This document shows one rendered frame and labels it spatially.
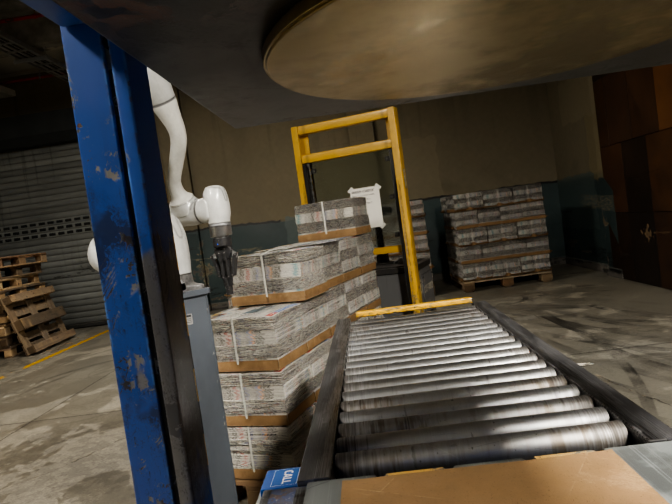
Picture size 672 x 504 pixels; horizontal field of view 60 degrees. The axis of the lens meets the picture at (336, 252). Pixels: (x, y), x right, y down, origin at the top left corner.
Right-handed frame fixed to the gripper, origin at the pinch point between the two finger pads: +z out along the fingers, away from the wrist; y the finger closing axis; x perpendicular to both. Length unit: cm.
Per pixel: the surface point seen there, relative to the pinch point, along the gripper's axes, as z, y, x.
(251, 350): 26.9, -7.3, 2.0
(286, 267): -3.0, -14.1, -26.6
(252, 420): 56, -3, 2
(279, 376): 38.1, -18.1, 1.8
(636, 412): 16, -137, 107
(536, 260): 66, -96, -592
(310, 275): 2.6, -20.7, -36.7
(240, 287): 3.7, 10.5, -26.3
